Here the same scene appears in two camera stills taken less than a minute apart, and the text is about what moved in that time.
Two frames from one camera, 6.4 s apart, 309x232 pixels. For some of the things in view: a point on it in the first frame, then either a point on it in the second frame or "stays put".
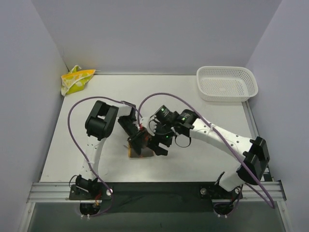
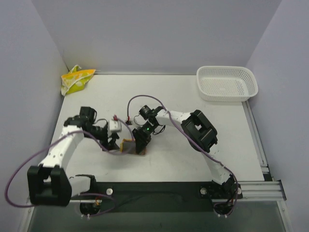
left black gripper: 136,139 to 112,140
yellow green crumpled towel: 76,80 stays put
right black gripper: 159,143 to 141,139
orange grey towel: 145,152 to 129,146
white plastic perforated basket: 226,83 stays put
